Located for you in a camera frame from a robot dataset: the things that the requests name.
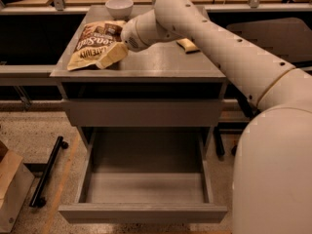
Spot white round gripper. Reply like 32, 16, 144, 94
96, 16, 153, 69

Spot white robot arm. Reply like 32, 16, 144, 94
97, 0, 312, 234

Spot yellow sponge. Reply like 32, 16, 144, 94
176, 38, 199, 54

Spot black wheeled stand base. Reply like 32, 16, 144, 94
25, 136, 68, 208

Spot brown chip bag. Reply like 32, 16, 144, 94
67, 20, 126, 71

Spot open grey middle drawer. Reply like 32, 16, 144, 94
58, 128, 227, 224

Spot white ceramic bowl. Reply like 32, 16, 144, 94
105, 0, 134, 20

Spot black office chair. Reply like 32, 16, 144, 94
214, 17, 312, 158

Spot grey drawer cabinet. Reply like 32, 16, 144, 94
50, 5, 228, 225

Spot brown cardboard box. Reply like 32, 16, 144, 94
0, 141, 34, 234

